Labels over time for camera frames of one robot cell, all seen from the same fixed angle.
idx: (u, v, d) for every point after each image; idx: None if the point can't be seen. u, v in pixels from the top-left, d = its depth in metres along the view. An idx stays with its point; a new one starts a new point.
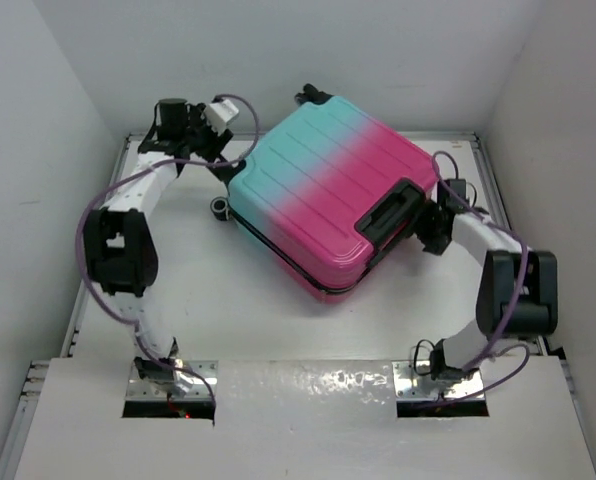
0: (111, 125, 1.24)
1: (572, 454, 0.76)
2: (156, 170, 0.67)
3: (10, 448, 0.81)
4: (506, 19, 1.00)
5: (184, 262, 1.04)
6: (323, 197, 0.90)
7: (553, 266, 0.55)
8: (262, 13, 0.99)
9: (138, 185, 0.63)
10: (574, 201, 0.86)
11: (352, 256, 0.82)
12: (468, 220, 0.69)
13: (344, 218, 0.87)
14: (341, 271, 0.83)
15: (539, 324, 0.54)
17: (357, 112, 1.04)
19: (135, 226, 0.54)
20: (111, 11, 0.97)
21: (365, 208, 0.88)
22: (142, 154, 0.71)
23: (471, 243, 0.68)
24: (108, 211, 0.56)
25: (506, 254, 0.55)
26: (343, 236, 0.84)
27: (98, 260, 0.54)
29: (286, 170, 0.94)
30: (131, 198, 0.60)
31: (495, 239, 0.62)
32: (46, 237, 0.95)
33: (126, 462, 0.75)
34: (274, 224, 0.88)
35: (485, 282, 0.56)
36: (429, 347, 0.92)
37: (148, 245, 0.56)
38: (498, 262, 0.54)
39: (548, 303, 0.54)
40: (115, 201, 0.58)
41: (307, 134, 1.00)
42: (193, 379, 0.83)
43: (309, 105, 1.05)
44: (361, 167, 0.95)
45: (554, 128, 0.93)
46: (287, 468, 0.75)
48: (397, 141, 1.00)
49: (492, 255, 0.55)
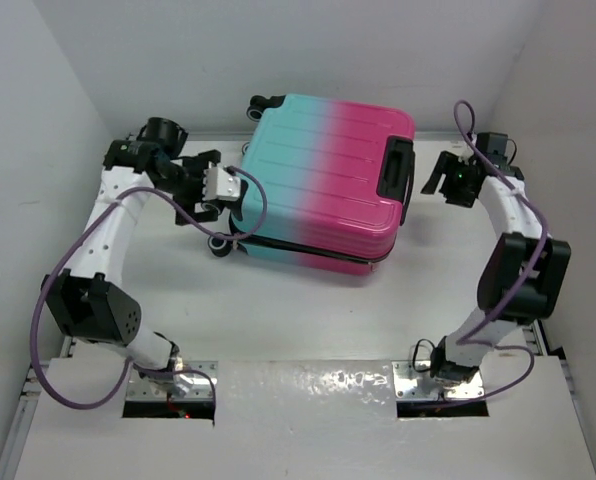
0: (112, 126, 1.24)
1: (572, 454, 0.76)
2: (121, 203, 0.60)
3: (10, 448, 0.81)
4: (505, 19, 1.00)
5: (184, 263, 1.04)
6: (335, 181, 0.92)
7: (566, 261, 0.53)
8: (261, 14, 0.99)
9: (103, 230, 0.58)
10: (574, 202, 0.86)
11: (390, 222, 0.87)
12: (497, 187, 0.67)
13: (365, 192, 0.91)
14: (384, 239, 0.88)
15: (534, 307, 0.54)
17: (314, 98, 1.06)
19: (100, 300, 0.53)
20: (111, 13, 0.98)
21: (375, 178, 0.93)
22: (107, 171, 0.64)
23: (494, 211, 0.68)
24: (71, 277, 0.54)
25: (520, 240, 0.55)
26: (378, 210, 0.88)
27: (72, 325, 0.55)
29: (291, 173, 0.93)
30: (96, 253, 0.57)
31: (516, 220, 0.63)
32: (46, 238, 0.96)
33: (126, 462, 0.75)
34: (306, 225, 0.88)
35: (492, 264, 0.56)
36: (429, 347, 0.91)
37: (120, 304, 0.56)
38: (508, 245, 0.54)
39: (548, 292, 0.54)
40: (78, 259, 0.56)
41: (284, 135, 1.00)
42: (193, 379, 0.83)
43: (274, 108, 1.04)
44: (348, 143, 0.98)
45: (554, 127, 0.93)
46: (287, 468, 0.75)
48: (364, 108, 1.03)
49: (505, 239, 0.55)
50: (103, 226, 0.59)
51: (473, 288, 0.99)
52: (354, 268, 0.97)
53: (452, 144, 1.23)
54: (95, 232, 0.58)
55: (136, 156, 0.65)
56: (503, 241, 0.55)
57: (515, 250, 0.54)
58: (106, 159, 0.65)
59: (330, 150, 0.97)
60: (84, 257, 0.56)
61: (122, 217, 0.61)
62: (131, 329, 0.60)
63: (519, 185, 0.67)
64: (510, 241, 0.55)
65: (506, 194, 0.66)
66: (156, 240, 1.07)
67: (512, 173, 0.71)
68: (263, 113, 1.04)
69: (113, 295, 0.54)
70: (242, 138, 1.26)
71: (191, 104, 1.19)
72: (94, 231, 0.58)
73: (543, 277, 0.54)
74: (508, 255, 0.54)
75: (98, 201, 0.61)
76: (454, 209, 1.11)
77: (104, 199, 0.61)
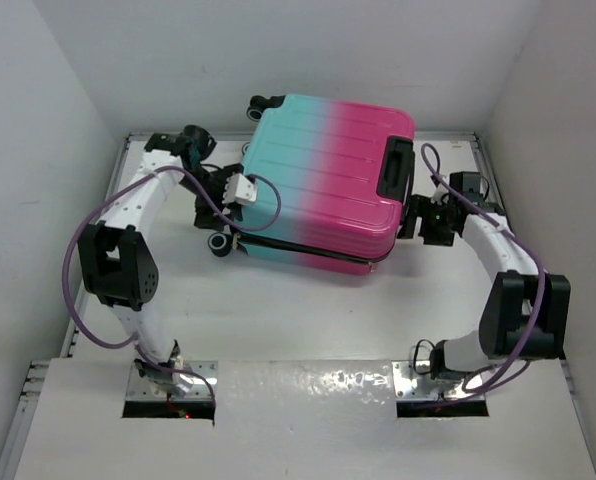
0: (112, 125, 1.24)
1: (571, 454, 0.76)
2: (158, 175, 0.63)
3: (10, 448, 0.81)
4: (505, 19, 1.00)
5: (184, 262, 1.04)
6: (334, 181, 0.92)
7: (565, 297, 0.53)
8: (261, 14, 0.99)
9: (138, 194, 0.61)
10: (574, 203, 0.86)
11: (389, 221, 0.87)
12: (481, 225, 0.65)
13: (365, 192, 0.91)
14: (384, 239, 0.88)
15: (544, 350, 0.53)
17: (314, 99, 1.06)
19: (130, 244, 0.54)
20: (111, 13, 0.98)
21: (375, 178, 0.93)
22: (146, 152, 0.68)
23: (481, 250, 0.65)
24: (105, 226, 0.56)
25: (518, 279, 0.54)
26: (378, 210, 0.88)
27: (96, 276, 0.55)
29: (291, 174, 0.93)
30: (130, 211, 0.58)
31: (508, 256, 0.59)
32: (46, 238, 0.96)
33: (126, 462, 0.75)
34: (306, 225, 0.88)
35: (493, 306, 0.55)
36: (429, 347, 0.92)
37: (144, 260, 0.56)
38: (507, 288, 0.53)
39: (555, 332, 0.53)
40: (113, 214, 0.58)
41: (284, 135, 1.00)
42: (193, 379, 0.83)
43: (274, 108, 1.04)
44: (347, 143, 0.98)
45: (553, 128, 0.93)
46: (287, 468, 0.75)
48: (365, 109, 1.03)
49: (503, 281, 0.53)
50: (138, 190, 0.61)
51: (472, 289, 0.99)
52: (355, 267, 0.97)
53: (452, 144, 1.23)
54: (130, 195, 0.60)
55: (173, 144, 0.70)
56: (501, 282, 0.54)
57: (516, 293, 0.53)
58: (146, 144, 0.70)
59: (330, 150, 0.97)
60: (118, 212, 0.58)
61: (157, 188, 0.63)
62: (149, 291, 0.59)
63: (503, 221, 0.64)
64: (507, 282, 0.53)
65: (491, 230, 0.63)
66: (156, 240, 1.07)
67: (491, 208, 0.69)
68: (264, 113, 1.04)
69: (141, 245, 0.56)
70: (242, 138, 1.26)
71: (190, 104, 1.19)
72: (129, 195, 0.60)
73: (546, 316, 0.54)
74: (509, 297, 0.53)
75: (138, 173, 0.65)
76: None
77: (143, 172, 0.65)
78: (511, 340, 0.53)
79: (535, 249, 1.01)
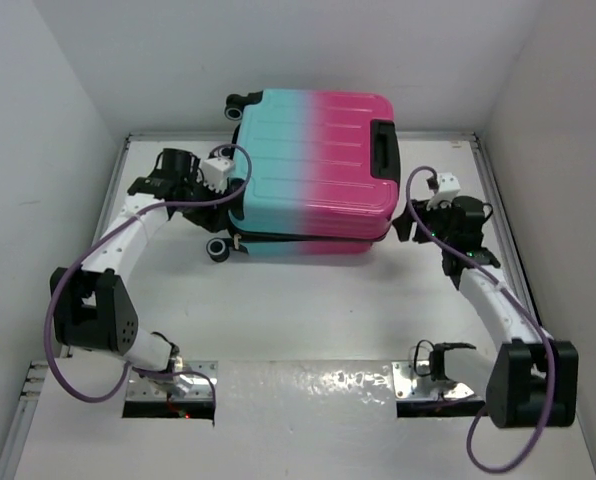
0: (112, 125, 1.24)
1: (571, 453, 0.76)
2: (142, 217, 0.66)
3: (9, 449, 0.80)
4: (504, 19, 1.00)
5: (184, 262, 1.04)
6: (330, 170, 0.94)
7: (572, 369, 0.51)
8: (261, 14, 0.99)
9: (119, 238, 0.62)
10: (572, 203, 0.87)
11: (390, 200, 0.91)
12: (479, 283, 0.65)
13: (361, 176, 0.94)
14: (386, 217, 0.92)
15: (556, 421, 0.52)
17: (291, 91, 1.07)
19: (105, 292, 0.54)
20: (111, 13, 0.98)
21: (368, 161, 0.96)
22: (129, 196, 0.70)
23: (480, 306, 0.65)
24: (83, 270, 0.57)
25: (526, 349, 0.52)
26: (376, 190, 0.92)
27: (69, 324, 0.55)
29: (287, 167, 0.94)
30: (109, 253, 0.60)
31: (509, 317, 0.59)
32: (46, 238, 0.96)
33: (125, 463, 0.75)
34: (309, 215, 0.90)
35: (502, 377, 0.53)
36: (429, 347, 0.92)
37: (122, 307, 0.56)
38: (518, 363, 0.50)
39: (565, 401, 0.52)
40: (93, 257, 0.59)
41: (270, 131, 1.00)
42: (193, 379, 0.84)
43: (253, 106, 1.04)
44: (333, 131, 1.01)
45: (552, 129, 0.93)
46: (287, 468, 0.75)
48: (343, 97, 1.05)
49: (514, 353, 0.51)
50: (119, 234, 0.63)
51: None
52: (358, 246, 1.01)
53: (452, 145, 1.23)
54: (112, 238, 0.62)
55: (157, 188, 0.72)
56: (507, 354, 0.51)
57: (525, 365, 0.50)
58: (130, 187, 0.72)
59: (317, 140, 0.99)
60: (98, 257, 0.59)
61: (138, 230, 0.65)
62: (126, 340, 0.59)
63: (500, 278, 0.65)
64: (521, 356, 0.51)
65: (491, 289, 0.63)
66: (156, 240, 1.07)
67: (488, 261, 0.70)
68: (244, 112, 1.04)
69: (119, 292, 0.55)
70: None
71: (190, 104, 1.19)
72: (112, 238, 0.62)
73: (556, 388, 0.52)
74: (520, 371, 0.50)
75: (120, 216, 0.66)
76: None
77: (125, 214, 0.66)
78: (523, 412, 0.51)
79: (535, 249, 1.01)
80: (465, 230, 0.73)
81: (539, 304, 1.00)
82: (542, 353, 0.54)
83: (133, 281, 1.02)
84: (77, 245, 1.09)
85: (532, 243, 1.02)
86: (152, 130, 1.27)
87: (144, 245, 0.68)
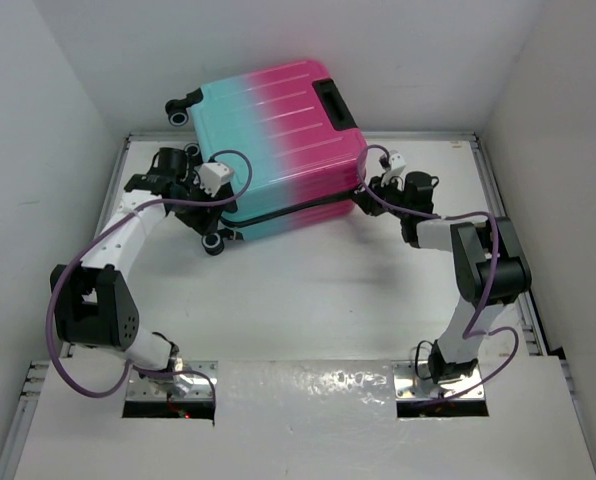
0: (112, 125, 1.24)
1: (571, 452, 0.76)
2: (140, 212, 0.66)
3: (9, 448, 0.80)
4: (504, 19, 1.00)
5: (185, 262, 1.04)
6: (299, 139, 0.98)
7: (512, 231, 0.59)
8: (260, 14, 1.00)
9: (118, 233, 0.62)
10: (571, 202, 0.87)
11: (360, 146, 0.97)
12: (429, 222, 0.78)
13: (327, 134, 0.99)
14: (362, 163, 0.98)
15: (516, 283, 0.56)
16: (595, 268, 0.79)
17: (225, 80, 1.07)
19: (106, 288, 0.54)
20: (112, 13, 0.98)
21: (327, 120, 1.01)
22: (127, 192, 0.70)
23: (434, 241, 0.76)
24: (83, 267, 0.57)
25: (468, 226, 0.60)
26: (346, 141, 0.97)
27: (71, 322, 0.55)
29: (257, 149, 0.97)
30: (109, 248, 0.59)
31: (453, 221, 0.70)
32: (45, 236, 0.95)
33: (125, 463, 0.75)
34: (299, 183, 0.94)
35: (458, 257, 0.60)
36: (429, 347, 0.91)
37: (123, 302, 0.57)
38: (463, 230, 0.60)
39: (520, 261, 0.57)
40: (93, 253, 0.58)
41: (226, 122, 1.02)
42: (193, 379, 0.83)
43: (198, 105, 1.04)
44: (287, 105, 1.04)
45: (551, 128, 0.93)
46: (286, 468, 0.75)
48: (278, 72, 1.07)
49: (458, 230, 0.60)
50: (119, 229, 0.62)
51: None
52: (342, 207, 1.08)
53: (452, 144, 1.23)
54: (112, 234, 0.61)
55: (154, 184, 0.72)
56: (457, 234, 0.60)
57: (471, 236, 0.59)
58: (127, 183, 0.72)
59: (276, 118, 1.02)
60: (99, 252, 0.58)
61: (137, 226, 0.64)
62: (129, 336, 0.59)
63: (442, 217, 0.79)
64: (463, 231, 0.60)
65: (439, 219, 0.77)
66: (156, 240, 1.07)
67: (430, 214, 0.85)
68: (192, 113, 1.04)
69: (119, 289, 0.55)
70: None
71: None
72: (111, 233, 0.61)
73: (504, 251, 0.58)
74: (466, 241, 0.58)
75: (117, 213, 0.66)
76: (452, 209, 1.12)
77: (123, 211, 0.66)
78: (484, 277, 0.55)
79: (534, 248, 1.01)
80: (419, 201, 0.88)
81: (539, 305, 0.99)
82: (487, 232, 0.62)
83: (133, 281, 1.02)
84: (77, 245, 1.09)
85: (531, 243, 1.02)
86: (152, 131, 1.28)
87: (142, 241, 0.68)
